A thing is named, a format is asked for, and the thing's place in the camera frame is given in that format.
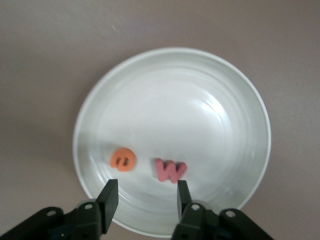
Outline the pink foam letter w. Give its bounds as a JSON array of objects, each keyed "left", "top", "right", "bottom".
[{"left": 154, "top": 157, "right": 188, "bottom": 185}]

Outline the beige round plate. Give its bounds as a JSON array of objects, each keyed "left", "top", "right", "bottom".
[{"left": 72, "top": 47, "right": 272, "bottom": 236}]

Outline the brown paper table cover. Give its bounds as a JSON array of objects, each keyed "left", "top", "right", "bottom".
[{"left": 0, "top": 0, "right": 320, "bottom": 240}]

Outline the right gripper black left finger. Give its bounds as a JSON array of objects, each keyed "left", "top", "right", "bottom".
[{"left": 0, "top": 178, "right": 119, "bottom": 240}]

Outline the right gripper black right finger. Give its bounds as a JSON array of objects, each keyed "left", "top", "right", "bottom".
[{"left": 169, "top": 179, "right": 273, "bottom": 240}]

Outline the orange foam letter e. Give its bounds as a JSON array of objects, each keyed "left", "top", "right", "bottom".
[{"left": 110, "top": 146, "right": 138, "bottom": 173}]

